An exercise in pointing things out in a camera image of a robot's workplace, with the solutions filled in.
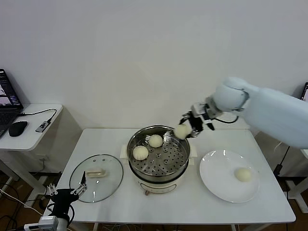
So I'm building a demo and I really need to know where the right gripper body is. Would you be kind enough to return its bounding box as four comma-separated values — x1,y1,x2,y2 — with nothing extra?
189,109,209,133

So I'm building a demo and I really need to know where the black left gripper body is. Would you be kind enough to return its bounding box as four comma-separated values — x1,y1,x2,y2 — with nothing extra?
51,189,80,217

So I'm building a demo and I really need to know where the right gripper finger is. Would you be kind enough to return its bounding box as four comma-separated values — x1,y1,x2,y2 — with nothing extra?
186,128,202,138
180,111,193,123

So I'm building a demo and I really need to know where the white steamed baozi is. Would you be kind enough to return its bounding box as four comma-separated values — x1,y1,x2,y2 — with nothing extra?
132,145,149,161
148,134,164,148
234,167,253,182
174,124,192,140

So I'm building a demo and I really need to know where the black computer mouse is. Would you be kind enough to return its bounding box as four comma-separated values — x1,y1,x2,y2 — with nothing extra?
8,121,28,137

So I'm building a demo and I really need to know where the stainless steel steamer basket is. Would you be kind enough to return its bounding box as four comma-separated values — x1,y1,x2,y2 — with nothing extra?
119,125,198,182

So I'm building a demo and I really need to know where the white round plate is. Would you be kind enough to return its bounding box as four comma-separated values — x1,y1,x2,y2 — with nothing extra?
199,150,260,203

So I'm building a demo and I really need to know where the cream electric cooker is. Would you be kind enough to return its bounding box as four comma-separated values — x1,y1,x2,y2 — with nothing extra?
127,157,196,197

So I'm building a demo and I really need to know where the round glass lid cream handle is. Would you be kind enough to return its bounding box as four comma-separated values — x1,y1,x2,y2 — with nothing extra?
69,154,124,203

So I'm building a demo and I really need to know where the white floor cable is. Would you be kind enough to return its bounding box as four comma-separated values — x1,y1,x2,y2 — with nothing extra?
0,189,43,215

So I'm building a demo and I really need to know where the white cable bundle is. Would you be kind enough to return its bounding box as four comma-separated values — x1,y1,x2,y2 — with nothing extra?
100,222,142,231

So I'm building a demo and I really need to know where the grey usb hub with cable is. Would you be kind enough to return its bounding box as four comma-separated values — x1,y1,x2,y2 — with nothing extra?
17,108,57,133

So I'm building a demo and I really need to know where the black power adapter with cable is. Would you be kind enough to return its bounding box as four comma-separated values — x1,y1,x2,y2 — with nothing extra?
274,144,291,178

